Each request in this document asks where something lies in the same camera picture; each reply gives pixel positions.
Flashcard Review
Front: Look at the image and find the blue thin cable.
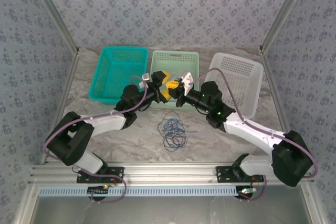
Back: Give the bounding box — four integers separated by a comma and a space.
156, 118, 197, 149

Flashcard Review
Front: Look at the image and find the dark purple thin cable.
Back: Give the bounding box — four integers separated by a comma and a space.
161, 111, 187, 153

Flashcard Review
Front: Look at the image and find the mint green plastic basket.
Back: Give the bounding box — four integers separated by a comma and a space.
148, 50, 200, 111

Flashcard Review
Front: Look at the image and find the white plastic basket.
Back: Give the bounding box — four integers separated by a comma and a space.
199, 52, 265, 120

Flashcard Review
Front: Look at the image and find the teal plastic basket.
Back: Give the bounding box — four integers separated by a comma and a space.
88, 46, 150, 105

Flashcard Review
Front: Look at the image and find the small controller board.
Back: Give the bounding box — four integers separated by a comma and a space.
237, 186, 257, 201
88, 185, 110, 200

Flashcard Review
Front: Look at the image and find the grey metal panel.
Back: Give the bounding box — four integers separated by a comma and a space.
26, 196, 313, 224

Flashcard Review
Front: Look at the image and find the aluminium side rail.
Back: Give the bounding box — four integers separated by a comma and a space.
39, 50, 81, 166

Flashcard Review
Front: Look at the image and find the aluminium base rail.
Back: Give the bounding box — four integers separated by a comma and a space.
28, 161, 314, 184

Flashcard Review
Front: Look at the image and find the grey slotted cable duct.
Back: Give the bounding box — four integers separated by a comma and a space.
38, 185, 266, 198

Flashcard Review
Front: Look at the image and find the aluminium frame post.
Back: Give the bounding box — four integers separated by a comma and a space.
259, 0, 314, 55
26, 0, 80, 55

